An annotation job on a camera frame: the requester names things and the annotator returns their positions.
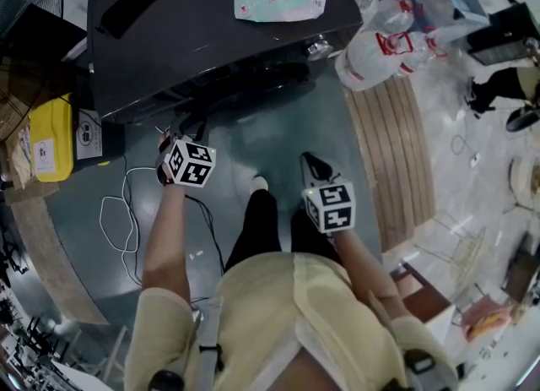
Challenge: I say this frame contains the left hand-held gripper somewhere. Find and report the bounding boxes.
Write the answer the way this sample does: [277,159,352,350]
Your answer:
[158,112,217,188]

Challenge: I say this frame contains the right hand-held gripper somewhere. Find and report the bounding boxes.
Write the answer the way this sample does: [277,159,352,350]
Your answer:
[300,152,356,234]

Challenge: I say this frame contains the person's left forearm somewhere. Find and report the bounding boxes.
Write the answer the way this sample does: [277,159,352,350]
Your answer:
[141,182,189,294]

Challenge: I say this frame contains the person's right forearm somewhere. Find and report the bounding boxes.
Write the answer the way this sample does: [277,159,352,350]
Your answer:
[331,231,400,302]

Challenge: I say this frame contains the black washing machine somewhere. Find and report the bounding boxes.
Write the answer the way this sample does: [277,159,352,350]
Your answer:
[86,0,364,127]

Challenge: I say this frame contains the round brushed metal knob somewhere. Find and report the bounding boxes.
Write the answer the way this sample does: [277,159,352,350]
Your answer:
[306,39,333,62]

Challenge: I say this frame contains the wooden slat mat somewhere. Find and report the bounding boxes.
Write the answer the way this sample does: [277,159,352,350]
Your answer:
[344,74,436,253]

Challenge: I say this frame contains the person's black trousers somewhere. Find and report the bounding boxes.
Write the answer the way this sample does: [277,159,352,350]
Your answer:
[224,188,343,273]

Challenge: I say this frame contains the pile of clear water jugs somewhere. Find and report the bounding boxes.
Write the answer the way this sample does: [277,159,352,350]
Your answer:
[335,0,448,93]

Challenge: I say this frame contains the black bin with yellow lid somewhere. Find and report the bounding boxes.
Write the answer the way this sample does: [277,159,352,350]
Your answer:
[28,93,126,182]

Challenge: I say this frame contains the person's pale yellow shirt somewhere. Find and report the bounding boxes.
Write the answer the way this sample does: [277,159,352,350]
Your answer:
[124,253,459,391]

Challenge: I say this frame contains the brown wooden chair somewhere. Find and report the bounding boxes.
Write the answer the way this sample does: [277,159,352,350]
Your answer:
[390,262,451,323]

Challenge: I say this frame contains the black flat panel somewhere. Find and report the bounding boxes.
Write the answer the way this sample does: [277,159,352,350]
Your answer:
[0,4,88,70]

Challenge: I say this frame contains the brown cardboard box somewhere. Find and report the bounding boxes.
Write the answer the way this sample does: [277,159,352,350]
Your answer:
[0,127,35,190]

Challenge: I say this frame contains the brown floor mat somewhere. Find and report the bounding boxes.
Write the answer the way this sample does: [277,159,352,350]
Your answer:
[6,188,109,325]

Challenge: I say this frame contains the white board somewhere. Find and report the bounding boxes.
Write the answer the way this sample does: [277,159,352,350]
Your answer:
[425,303,462,340]

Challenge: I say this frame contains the round white stool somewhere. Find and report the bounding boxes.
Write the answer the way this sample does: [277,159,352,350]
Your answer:
[504,156,540,214]

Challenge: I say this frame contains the pink cloth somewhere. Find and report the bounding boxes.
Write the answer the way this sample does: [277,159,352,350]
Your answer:
[462,294,518,342]

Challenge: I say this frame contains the black cabinet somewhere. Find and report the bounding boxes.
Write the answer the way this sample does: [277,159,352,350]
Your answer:
[466,3,540,66]

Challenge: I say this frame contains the thin black cable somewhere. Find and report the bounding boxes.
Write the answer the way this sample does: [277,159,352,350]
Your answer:
[185,194,226,274]

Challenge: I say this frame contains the long white cable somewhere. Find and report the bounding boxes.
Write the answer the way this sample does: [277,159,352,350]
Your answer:
[99,166,158,285]

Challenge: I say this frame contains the white adaptor with thin cable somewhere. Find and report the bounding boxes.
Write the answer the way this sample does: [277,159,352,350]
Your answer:
[451,133,483,167]

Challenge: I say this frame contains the wire rack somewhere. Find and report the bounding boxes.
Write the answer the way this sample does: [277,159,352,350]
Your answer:
[415,215,487,285]

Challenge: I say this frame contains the grey shoulder strap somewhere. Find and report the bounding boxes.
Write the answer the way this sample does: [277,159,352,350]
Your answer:
[196,300,224,391]
[379,347,459,391]

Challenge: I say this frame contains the grey metal frame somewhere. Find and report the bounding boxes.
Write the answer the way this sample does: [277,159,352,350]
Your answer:
[99,324,128,383]

